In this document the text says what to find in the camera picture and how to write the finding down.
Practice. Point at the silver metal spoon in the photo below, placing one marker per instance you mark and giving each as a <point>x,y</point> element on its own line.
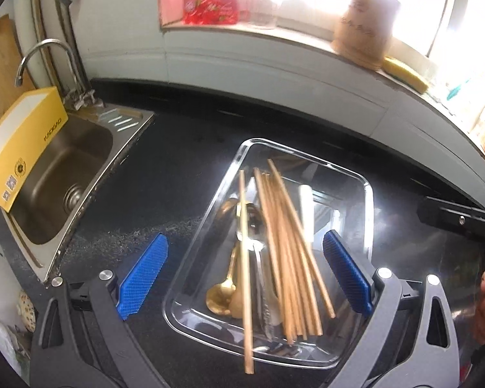
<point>265,315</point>

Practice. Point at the clear plastic container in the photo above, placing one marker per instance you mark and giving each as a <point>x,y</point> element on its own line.
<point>260,8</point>
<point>343,186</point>

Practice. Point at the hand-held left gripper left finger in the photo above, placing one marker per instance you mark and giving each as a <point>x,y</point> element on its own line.
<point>143,277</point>

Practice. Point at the spotted round object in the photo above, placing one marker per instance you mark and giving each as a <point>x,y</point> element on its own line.
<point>27,311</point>

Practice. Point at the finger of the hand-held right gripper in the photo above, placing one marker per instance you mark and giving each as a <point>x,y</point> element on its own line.
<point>448,214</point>

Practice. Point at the yellow cardboard box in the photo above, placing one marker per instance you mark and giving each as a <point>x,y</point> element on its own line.
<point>24,149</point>

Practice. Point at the stainless steel sink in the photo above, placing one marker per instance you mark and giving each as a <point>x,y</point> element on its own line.
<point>56,169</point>

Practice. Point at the wooden cutting board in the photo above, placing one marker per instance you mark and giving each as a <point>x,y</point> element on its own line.
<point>4,60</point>

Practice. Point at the yellow sponge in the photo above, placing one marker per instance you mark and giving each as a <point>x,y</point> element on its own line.
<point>406,73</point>

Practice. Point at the white plastic bag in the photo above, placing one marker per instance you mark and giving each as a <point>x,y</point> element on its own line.
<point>2,343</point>

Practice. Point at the gold metal spoon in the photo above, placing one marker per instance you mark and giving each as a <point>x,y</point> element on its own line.
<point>220,299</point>

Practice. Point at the teal toothbrush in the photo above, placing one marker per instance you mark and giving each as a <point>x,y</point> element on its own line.
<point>456,91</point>

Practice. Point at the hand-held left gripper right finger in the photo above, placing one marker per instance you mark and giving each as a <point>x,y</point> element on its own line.
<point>347,275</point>

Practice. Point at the chrome faucet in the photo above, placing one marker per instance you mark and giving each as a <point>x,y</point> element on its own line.
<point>81,96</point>

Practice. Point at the bundle of wooden chopsticks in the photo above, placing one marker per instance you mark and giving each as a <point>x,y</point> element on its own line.
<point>306,250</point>

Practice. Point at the light wooden chopstick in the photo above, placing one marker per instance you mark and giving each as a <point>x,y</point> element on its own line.
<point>278,258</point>
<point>295,275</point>
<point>286,266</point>
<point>270,250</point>
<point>304,283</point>

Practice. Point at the long dark wooden chopstick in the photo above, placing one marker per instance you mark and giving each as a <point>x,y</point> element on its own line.
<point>244,275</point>

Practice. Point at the clear glass cup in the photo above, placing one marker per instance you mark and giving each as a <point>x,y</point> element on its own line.
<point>473,101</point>

